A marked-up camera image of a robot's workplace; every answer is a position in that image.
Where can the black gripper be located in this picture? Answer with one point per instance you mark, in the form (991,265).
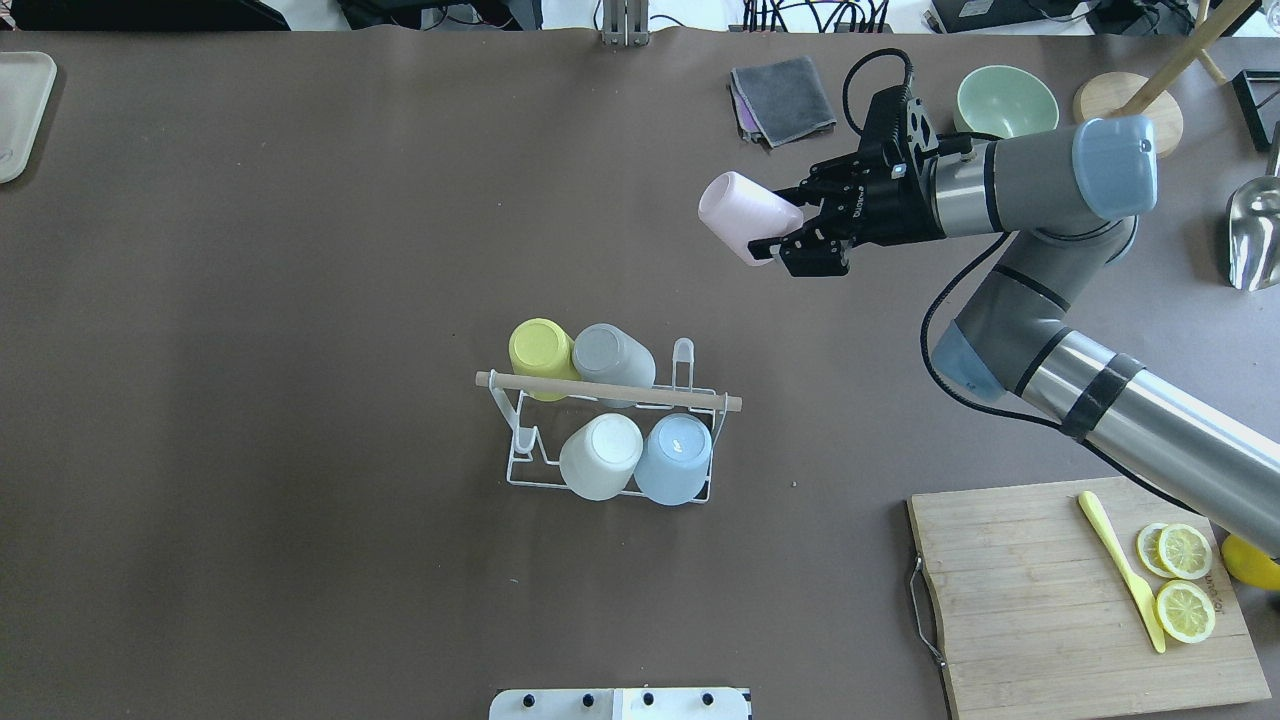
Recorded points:
(897,208)

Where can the pink plastic cup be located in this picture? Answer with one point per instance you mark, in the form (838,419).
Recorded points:
(740,211)

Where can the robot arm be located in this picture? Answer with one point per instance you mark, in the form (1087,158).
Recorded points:
(1071,198)

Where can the grey cup on rack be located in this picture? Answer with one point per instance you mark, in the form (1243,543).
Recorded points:
(604,354)

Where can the light blue cup on rack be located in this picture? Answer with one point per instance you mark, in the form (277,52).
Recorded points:
(675,462)

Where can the yellow cup on rack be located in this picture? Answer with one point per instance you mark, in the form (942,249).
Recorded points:
(540,348)

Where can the white cup on rack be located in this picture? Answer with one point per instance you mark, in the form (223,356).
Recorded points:
(597,461)

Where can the grey folded cloth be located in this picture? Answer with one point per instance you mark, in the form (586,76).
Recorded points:
(780,102)

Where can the green bowl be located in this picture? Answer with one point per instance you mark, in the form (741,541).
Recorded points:
(1005,102)

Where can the wooden mug tree stand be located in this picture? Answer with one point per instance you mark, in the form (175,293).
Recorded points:
(1123,94)

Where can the yellow plastic knife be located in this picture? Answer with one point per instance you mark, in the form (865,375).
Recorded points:
(1138,587)

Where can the metal ice scoop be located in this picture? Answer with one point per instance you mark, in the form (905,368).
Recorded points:
(1253,229)

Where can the lemon slice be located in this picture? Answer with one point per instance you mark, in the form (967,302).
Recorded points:
(1184,552)
(1146,544)
(1185,611)

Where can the wooden cutting board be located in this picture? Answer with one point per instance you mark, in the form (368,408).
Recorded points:
(1034,621)

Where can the yellow lemon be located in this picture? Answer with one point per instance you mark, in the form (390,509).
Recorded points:
(1249,564)

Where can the cream plastic tray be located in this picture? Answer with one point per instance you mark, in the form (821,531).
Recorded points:
(27,79)

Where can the white wire cup rack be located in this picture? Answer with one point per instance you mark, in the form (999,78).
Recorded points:
(541,413)

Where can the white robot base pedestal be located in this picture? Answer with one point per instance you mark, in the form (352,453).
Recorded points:
(717,702)

